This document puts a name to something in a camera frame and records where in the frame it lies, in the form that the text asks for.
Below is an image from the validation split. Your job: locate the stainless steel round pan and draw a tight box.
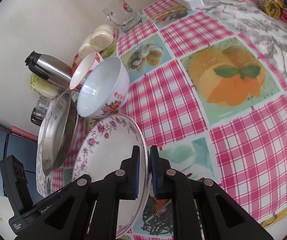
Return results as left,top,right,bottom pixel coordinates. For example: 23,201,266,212
38,90,78,176

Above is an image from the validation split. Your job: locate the floral round plate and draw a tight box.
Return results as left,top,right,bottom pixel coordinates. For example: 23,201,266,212
71,114,151,238

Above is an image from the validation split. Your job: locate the red rim strawberry bowl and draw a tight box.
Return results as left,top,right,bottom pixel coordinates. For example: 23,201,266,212
69,51,103,92

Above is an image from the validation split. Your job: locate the pale blue bowl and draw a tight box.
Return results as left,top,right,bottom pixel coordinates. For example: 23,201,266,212
77,56,130,119

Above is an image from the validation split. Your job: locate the tray of drinking glasses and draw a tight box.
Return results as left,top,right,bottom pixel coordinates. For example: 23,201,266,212
35,96,54,118

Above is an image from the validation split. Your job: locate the napa cabbage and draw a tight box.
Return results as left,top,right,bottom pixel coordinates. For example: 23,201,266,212
30,73,59,99

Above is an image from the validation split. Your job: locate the stainless steel thermos jug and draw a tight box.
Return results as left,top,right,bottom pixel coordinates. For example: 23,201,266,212
25,51,72,90

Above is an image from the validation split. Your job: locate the orange snack packet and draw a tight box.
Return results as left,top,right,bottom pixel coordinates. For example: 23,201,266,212
72,54,82,74

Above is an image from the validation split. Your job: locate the checkered pink tablecloth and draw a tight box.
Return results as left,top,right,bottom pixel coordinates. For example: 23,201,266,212
101,0,287,239

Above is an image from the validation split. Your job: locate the bag of steamed buns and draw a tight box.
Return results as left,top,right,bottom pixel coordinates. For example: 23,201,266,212
78,24,114,59

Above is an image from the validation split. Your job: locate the glass mug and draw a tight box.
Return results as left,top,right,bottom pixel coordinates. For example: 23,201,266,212
103,0,141,32

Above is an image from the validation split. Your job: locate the white power strip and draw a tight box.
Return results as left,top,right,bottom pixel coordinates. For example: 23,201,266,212
176,0,204,10

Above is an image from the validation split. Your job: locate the colourful candy pack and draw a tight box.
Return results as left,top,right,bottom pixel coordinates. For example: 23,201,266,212
254,0,287,23

